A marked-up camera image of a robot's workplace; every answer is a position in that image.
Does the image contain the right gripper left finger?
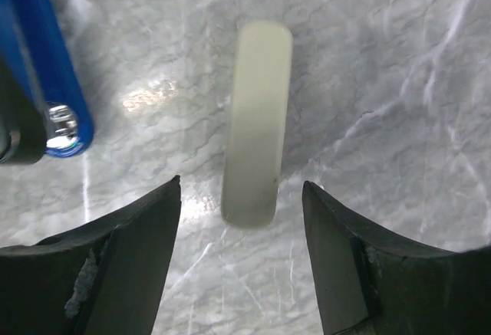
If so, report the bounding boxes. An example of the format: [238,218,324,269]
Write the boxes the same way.
[1,177,181,334]

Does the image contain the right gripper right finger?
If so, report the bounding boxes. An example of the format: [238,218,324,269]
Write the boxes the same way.
[302,182,490,334]

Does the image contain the blue black stapler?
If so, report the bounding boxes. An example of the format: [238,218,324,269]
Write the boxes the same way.
[1,0,94,166]

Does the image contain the beige white stapler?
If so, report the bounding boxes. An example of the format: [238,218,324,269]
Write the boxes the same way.
[221,21,293,228]

